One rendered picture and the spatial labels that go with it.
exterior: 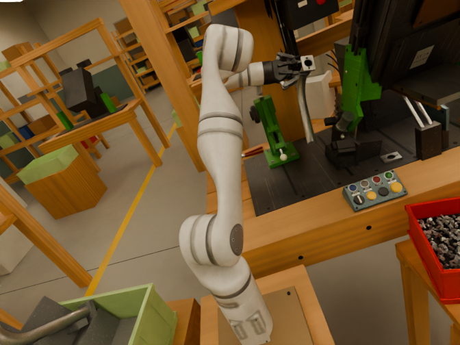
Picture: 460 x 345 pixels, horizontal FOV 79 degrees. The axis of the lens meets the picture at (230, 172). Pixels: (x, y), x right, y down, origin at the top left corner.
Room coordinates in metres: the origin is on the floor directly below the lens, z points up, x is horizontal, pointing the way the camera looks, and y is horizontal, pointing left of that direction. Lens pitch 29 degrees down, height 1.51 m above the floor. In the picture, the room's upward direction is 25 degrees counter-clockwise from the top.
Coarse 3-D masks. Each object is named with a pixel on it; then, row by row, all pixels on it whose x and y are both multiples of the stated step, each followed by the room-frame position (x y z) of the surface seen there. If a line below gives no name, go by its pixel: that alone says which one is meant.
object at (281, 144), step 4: (276, 124) 1.04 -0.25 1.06; (268, 128) 1.04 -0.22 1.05; (276, 128) 1.02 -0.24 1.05; (268, 132) 1.03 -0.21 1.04; (272, 132) 1.03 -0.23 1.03; (280, 132) 1.04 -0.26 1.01; (268, 136) 1.05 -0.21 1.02; (276, 136) 1.01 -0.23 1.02; (280, 136) 1.03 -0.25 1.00; (272, 140) 1.03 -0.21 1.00; (276, 140) 1.00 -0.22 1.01; (280, 140) 1.02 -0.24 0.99; (272, 144) 1.02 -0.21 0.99; (276, 144) 0.99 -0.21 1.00; (280, 144) 0.98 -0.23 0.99; (284, 144) 1.00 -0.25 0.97; (272, 148) 1.01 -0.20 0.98; (276, 148) 0.98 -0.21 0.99; (280, 148) 0.98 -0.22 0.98; (284, 148) 0.99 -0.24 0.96; (276, 152) 1.00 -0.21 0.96
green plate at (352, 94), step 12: (348, 48) 0.87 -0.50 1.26; (360, 48) 0.79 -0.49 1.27; (348, 60) 0.86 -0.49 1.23; (360, 60) 0.78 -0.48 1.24; (348, 72) 0.85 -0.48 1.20; (360, 72) 0.78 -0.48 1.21; (348, 84) 0.85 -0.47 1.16; (360, 84) 0.78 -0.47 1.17; (372, 84) 0.78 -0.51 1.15; (348, 96) 0.84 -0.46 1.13; (360, 96) 0.78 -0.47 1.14; (372, 96) 0.79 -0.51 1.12; (348, 108) 0.83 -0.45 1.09
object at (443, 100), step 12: (432, 72) 0.74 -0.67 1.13; (444, 72) 0.71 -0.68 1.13; (456, 72) 0.68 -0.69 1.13; (396, 84) 0.76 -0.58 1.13; (408, 84) 0.73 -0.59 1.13; (420, 84) 0.70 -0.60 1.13; (432, 84) 0.67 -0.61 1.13; (444, 84) 0.64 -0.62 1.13; (456, 84) 0.62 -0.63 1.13; (408, 96) 0.71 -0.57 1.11; (420, 96) 0.65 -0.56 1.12; (432, 96) 0.62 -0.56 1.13; (444, 96) 0.59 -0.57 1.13; (456, 96) 0.58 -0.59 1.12
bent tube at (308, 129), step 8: (304, 56) 0.92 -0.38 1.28; (312, 56) 0.92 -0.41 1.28; (304, 64) 0.90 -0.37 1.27; (312, 64) 0.90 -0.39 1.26; (304, 80) 0.95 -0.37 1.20; (304, 88) 0.97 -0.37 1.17; (304, 96) 0.97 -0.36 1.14; (304, 104) 0.95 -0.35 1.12; (304, 112) 0.93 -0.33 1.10; (304, 120) 0.91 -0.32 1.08; (304, 128) 0.89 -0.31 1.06; (312, 128) 0.88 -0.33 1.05; (312, 136) 0.85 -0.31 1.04
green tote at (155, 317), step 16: (128, 288) 0.63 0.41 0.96; (144, 288) 0.60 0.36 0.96; (64, 304) 0.68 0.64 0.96; (80, 304) 0.67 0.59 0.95; (96, 304) 0.66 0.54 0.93; (112, 304) 0.64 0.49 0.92; (128, 304) 0.63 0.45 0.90; (144, 304) 0.54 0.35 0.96; (160, 304) 0.58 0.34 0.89; (144, 320) 0.51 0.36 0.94; (160, 320) 0.55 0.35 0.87; (176, 320) 0.59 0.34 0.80; (144, 336) 0.48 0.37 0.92; (160, 336) 0.52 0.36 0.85
